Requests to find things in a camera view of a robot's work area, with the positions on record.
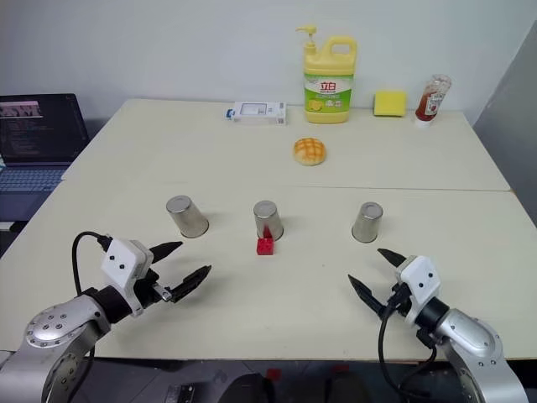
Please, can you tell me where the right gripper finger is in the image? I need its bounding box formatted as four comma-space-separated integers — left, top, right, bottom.
377, 248, 406, 270
347, 274, 385, 321

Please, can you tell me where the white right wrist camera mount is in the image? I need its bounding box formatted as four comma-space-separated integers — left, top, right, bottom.
394, 254, 441, 327

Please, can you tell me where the open dark laptop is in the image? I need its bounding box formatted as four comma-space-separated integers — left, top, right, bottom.
0, 93, 91, 222

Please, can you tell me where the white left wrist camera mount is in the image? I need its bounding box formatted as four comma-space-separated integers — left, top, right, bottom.
100, 238, 153, 318

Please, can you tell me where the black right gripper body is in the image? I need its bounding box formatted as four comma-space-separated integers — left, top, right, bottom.
378, 282, 415, 325

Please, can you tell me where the yellow sponge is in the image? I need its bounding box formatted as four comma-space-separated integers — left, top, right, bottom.
373, 88, 409, 118

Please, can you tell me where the round golden bread bun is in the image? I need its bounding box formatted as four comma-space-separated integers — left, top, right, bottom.
292, 137, 328, 167

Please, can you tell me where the steel cup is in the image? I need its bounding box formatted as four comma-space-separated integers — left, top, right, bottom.
165, 195, 210, 239
253, 200, 284, 243
351, 201, 384, 243

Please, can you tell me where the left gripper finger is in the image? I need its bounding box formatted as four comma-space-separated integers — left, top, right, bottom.
146, 240, 185, 267
168, 264, 213, 303

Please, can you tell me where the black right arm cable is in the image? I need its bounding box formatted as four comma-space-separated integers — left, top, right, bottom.
377, 289, 440, 398

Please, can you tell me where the yellow dish soap pump bottle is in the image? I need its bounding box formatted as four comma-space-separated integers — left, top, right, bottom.
295, 24, 358, 125

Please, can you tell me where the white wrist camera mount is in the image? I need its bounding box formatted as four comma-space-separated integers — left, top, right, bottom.
100, 238, 153, 318
394, 254, 441, 327

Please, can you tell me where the grey partition panel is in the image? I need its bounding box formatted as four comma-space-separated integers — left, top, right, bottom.
469, 24, 537, 194

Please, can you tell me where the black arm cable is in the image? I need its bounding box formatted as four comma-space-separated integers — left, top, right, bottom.
377, 289, 440, 398
70, 230, 113, 297

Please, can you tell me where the ketchup squeeze bottle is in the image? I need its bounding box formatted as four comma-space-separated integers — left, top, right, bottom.
414, 74, 452, 128

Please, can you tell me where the white flat carton box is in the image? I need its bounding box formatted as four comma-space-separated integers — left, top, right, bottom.
223, 101, 289, 126

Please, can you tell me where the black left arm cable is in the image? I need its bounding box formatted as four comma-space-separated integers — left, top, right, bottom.
70, 230, 113, 297

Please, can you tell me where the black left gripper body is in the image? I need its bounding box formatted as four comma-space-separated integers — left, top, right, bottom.
133, 269, 175, 311

